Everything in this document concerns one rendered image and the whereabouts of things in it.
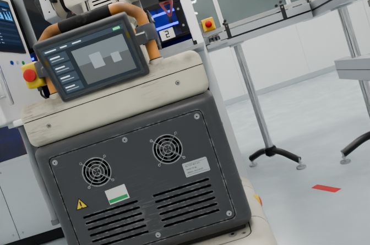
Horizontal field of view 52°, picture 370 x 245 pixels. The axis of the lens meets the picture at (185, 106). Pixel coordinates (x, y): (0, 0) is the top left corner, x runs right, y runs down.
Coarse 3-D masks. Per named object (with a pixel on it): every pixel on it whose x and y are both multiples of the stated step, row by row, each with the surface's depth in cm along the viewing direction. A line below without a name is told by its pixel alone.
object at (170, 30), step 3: (162, 30) 224; (165, 30) 224; (168, 30) 224; (171, 30) 224; (162, 33) 225; (165, 33) 224; (171, 33) 224; (174, 33) 224; (162, 36) 225; (165, 36) 225; (171, 36) 224; (174, 36) 224; (162, 39) 225; (165, 39) 225
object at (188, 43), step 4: (188, 40) 187; (192, 40) 187; (176, 44) 188; (180, 44) 187; (184, 44) 187; (188, 44) 187; (192, 44) 187; (164, 48) 188; (168, 48) 188; (172, 48) 188; (176, 48) 188; (180, 48) 188; (160, 52) 188; (164, 52) 188; (168, 52) 188
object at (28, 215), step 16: (16, 160) 237; (0, 176) 238; (16, 176) 238; (32, 176) 237; (0, 192) 239; (16, 192) 239; (32, 192) 238; (0, 208) 240; (16, 208) 240; (32, 208) 239; (0, 224) 241; (16, 224) 241; (32, 224) 240; (48, 224) 240; (0, 240) 242; (16, 240) 242
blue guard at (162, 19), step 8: (160, 8) 223; (168, 8) 223; (160, 16) 224; (168, 16) 224; (184, 16) 223; (160, 24) 224; (168, 24) 224; (176, 24) 224; (176, 32) 224; (160, 40) 225; (32, 56) 230
